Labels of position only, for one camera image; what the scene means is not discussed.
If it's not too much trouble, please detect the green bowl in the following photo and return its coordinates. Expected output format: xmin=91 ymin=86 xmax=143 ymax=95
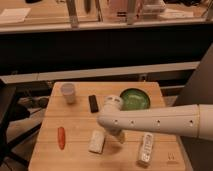
xmin=120 ymin=88 xmax=150 ymax=111

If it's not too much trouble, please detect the black rectangular block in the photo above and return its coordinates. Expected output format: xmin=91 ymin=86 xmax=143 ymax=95
xmin=89 ymin=95 xmax=99 ymax=113

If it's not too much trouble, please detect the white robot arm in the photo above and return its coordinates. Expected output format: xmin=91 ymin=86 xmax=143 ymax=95
xmin=97 ymin=95 xmax=213 ymax=141

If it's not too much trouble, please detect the wooden table board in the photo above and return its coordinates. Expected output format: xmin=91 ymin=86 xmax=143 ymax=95
xmin=29 ymin=82 xmax=186 ymax=171

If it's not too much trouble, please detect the black chair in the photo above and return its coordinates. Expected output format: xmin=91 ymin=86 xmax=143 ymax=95
xmin=0 ymin=79 xmax=41 ymax=167

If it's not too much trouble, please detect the orange carrot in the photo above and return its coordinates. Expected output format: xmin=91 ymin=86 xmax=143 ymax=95
xmin=58 ymin=127 xmax=66 ymax=150

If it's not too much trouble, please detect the white sponge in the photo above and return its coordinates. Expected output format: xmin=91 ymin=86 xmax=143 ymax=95
xmin=88 ymin=130 xmax=105 ymax=154

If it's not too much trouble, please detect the white tube bottle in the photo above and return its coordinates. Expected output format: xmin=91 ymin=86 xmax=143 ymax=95
xmin=137 ymin=132 xmax=154 ymax=167

